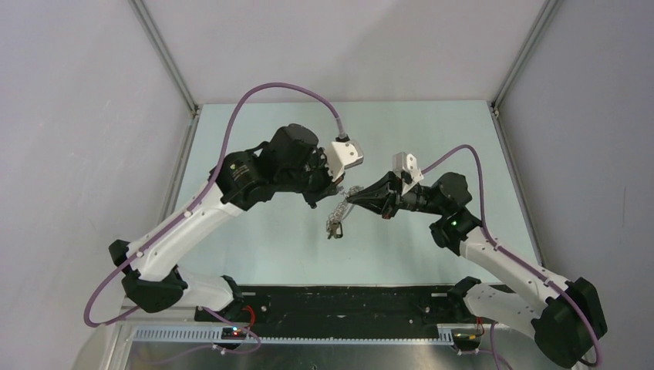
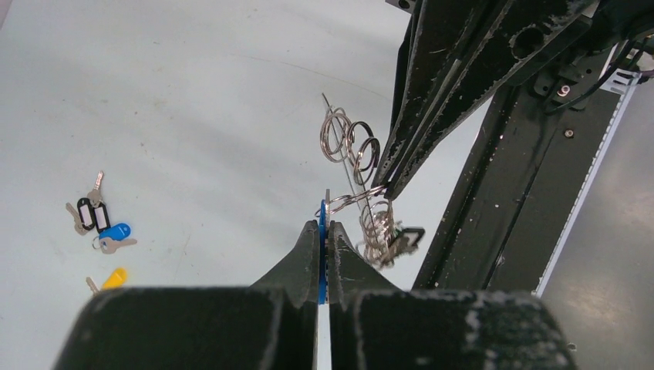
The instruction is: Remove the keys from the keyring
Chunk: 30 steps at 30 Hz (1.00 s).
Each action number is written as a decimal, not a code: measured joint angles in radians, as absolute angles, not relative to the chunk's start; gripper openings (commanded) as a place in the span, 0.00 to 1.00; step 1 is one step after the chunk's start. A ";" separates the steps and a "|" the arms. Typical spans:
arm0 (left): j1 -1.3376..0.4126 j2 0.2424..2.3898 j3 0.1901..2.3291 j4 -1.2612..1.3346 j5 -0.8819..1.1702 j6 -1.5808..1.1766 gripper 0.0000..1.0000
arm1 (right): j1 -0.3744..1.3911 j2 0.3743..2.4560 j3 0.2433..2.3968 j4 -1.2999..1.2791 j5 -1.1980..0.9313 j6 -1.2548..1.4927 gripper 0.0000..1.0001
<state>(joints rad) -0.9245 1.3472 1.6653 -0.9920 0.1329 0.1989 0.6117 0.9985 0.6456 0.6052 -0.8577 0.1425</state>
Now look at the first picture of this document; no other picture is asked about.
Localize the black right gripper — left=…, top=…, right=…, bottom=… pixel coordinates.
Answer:
left=346, top=171, right=446, bottom=220

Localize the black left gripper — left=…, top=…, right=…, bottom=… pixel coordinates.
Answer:
left=276, top=146, right=345, bottom=207

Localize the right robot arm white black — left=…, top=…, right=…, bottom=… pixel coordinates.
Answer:
left=347, top=172, right=608, bottom=368

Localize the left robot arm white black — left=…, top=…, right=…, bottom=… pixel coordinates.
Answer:
left=109, top=123, right=358, bottom=321

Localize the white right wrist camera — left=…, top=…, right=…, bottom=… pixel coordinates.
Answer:
left=392, top=152, right=424, bottom=196

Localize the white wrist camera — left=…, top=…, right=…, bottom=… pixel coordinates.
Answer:
left=325, top=140, right=364, bottom=183
left=392, top=152, right=424, bottom=196

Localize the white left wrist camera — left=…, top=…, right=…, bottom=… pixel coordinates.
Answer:
left=325, top=140, right=364, bottom=183

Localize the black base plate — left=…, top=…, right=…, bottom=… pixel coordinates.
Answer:
left=229, top=285, right=486, bottom=340

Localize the aluminium frame rail front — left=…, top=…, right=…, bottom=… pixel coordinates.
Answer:
left=117, top=291, right=581, bottom=348

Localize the right aluminium corner post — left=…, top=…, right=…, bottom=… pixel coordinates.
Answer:
left=489, top=0, right=563, bottom=116

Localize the aluminium corner post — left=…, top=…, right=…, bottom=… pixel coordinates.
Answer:
left=489, top=0, right=563, bottom=116
left=128, top=0, right=198, bottom=117

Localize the left aluminium corner post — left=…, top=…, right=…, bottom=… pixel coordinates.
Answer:
left=128, top=0, right=198, bottom=117

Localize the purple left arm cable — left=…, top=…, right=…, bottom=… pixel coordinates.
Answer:
left=83, top=81, right=351, bottom=329

